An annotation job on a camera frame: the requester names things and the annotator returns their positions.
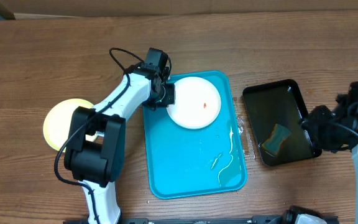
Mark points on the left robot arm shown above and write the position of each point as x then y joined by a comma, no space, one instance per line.
92,157

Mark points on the green yellow sponge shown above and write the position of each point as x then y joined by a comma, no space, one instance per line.
275,141

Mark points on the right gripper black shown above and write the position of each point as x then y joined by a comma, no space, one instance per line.
312,124

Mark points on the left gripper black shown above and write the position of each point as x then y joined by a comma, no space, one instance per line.
170,99

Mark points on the black water tray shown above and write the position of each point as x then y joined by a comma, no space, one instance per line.
282,103

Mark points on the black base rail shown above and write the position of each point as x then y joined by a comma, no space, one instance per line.
293,215

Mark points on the blue plastic tray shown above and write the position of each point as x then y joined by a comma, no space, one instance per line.
188,162

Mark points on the brown cardboard backdrop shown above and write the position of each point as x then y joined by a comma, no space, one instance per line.
101,8

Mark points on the yellow-green plate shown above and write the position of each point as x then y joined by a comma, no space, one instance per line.
57,122

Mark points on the white plate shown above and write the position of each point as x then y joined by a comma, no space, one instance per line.
197,103

